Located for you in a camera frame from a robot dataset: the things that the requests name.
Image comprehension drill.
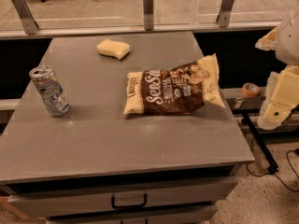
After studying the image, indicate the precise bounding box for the metal railing post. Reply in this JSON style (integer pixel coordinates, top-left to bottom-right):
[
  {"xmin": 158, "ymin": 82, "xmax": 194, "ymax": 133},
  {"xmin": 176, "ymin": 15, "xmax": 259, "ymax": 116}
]
[
  {"xmin": 143, "ymin": 0, "xmax": 154, "ymax": 31},
  {"xmin": 216, "ymin": 0, "xmax": 235, "ymax": 28},
  {"xmin": 11, "ymin": 0, "xmax": 39, "ymax": 35}
]

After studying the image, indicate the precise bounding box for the black table leg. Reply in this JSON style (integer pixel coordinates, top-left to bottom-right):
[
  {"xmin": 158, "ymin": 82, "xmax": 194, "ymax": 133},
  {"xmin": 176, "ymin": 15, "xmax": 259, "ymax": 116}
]
[{"xmin": 242, "ymin": 112, "xmax": 278, "ymax": 175}]

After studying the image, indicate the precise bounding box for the right metal railing post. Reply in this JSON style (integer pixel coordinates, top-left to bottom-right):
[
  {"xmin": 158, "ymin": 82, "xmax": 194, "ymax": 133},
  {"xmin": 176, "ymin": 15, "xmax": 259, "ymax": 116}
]
[{"xmin": 216, "ymin": 0, "xmax": 235, "ymax": 28}]

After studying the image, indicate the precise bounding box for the upper grey drawer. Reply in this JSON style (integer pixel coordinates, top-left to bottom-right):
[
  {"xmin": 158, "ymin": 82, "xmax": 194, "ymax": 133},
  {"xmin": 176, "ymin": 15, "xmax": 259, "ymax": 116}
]
[{"xmin": 8, "ymin": 176, "xmax": 237, "ymax": 217}]

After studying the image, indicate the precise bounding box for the left metal railing post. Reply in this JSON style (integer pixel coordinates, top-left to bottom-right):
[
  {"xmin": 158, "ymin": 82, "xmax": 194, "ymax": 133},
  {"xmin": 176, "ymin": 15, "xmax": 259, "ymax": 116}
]
[{"xmin": 11, "ymin": 0, "xmax": 39, "ymax": 35}]

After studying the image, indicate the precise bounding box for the orange tape roll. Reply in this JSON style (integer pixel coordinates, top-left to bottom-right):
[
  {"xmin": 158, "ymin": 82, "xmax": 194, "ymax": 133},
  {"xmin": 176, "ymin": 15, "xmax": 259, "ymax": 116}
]
[{"xmin": 241, "ymin": 83, "xmax": 260, "ymax": 98}]

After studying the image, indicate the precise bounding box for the yellow sponge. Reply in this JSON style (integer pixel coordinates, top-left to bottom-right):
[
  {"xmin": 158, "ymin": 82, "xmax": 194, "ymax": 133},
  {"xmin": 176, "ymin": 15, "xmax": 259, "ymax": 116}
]
[{"xmin": 96, "ymin": 39, "xmax": 130, "ymax": 60}]

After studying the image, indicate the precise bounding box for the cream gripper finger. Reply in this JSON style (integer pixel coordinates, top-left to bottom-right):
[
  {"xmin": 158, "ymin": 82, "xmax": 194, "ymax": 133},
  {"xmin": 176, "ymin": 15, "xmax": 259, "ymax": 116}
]
[
  {"xmin": 255, "ymin": 27, "xmax": 278, "ymax": 51},
  {"xmin": 257, "ymin": 65, "xmax": 299, "ymax": 130}
]

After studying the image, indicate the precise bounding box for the silver drink can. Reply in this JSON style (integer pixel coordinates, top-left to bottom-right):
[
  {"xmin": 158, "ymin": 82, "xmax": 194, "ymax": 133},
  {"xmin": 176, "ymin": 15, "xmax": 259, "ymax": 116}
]
[{"xmin": 29, "ymin": 65, "xmax": 69, "ymax": 117}]

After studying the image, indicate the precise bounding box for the grey drawer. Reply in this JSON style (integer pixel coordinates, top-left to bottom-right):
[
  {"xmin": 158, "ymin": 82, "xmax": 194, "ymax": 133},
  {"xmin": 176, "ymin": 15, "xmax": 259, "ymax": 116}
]
[
  {"xmin": 8, "ymin": 176, "xmax": 237, "ymax": 217},
  {"xmin": 47, "ymin": 205, "xmax": 217, "ymax": 224}
]

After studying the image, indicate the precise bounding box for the black drawer handle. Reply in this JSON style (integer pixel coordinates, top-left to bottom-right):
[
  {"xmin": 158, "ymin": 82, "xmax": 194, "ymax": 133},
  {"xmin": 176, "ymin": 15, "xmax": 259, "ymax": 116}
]
[{"xmin": 111, "ymin": 194, "xmax": 148, "ymax": 210}]

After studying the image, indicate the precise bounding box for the brown chip bag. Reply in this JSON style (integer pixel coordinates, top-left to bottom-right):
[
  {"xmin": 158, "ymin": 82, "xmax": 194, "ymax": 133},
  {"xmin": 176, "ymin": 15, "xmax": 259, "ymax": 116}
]
[{"xmin": 123, "ymin": 54, "xmax": 225, "ymax": 115}]

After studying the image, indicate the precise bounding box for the lower grey drawer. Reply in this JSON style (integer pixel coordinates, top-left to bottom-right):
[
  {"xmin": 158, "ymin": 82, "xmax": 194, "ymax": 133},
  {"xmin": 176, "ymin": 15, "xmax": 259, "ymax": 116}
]
[{"xmin": 47, "ymin": 205, "xmax": 217, "ymax": 224}]

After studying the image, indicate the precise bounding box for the middle metal railing post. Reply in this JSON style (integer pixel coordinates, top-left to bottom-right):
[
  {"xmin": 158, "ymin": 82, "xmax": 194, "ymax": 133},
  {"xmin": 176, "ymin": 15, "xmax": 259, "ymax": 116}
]
[{"xmin": 143, "ymin": 0, "xmax": 154, "ymax": 31}]

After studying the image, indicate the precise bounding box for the black floor cable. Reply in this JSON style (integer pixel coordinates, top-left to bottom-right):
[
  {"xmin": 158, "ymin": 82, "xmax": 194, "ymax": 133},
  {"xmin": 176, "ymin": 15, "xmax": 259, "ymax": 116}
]
[{"xmin": 246, "ymin": 135, "xmax": 299, "ymax": 193}]

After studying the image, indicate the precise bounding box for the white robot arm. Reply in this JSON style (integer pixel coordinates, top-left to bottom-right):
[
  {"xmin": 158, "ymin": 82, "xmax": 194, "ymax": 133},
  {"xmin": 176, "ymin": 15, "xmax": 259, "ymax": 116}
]
[{"xmin": 255, "ymin": 6, "xmax": 299, "ymax": 130}]

